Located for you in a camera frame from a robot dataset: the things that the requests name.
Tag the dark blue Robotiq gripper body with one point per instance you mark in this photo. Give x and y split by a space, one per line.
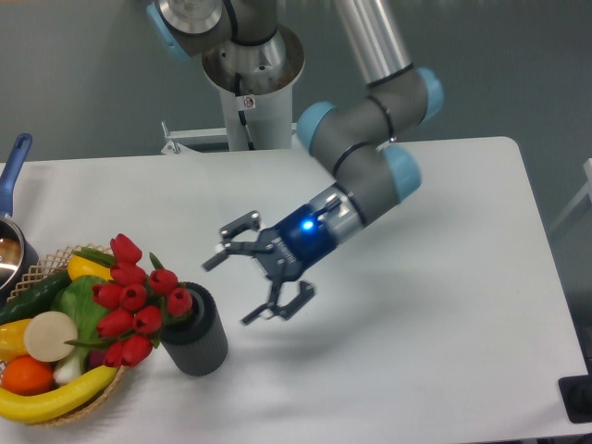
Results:
295 243

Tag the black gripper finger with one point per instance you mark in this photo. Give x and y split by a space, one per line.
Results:
271 308
229 245

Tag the red tulip bouquet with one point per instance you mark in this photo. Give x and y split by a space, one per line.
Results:
141 304

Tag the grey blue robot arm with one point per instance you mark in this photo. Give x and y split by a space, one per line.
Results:
356 146

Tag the dark grey ribbed vase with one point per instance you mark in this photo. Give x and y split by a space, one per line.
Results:
199 345

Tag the yellow squash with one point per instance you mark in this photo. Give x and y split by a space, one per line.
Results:
94 265

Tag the green bok choy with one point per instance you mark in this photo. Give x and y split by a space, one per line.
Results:
77 302

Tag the purple sweet potato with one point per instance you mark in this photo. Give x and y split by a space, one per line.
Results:
95 359

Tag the woven wicker basket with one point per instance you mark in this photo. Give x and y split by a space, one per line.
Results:
45 267

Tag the green cucumber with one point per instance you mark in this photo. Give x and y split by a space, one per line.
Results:
36 299

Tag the beige round radish slice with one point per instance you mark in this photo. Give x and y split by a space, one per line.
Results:
47 336

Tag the yellow bell pepper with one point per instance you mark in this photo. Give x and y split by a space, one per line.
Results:
12 344

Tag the orange fruit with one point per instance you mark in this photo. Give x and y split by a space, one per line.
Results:
26 376

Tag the yellow banana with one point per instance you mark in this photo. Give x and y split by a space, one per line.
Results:
71 398

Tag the black device at table edge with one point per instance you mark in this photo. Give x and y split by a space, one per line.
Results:
576 398

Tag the white metal mounting frame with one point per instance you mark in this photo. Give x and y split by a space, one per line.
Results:
180 141

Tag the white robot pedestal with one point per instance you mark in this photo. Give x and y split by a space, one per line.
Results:
255 88

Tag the blue handled saucepan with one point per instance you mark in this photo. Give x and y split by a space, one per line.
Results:
17 255

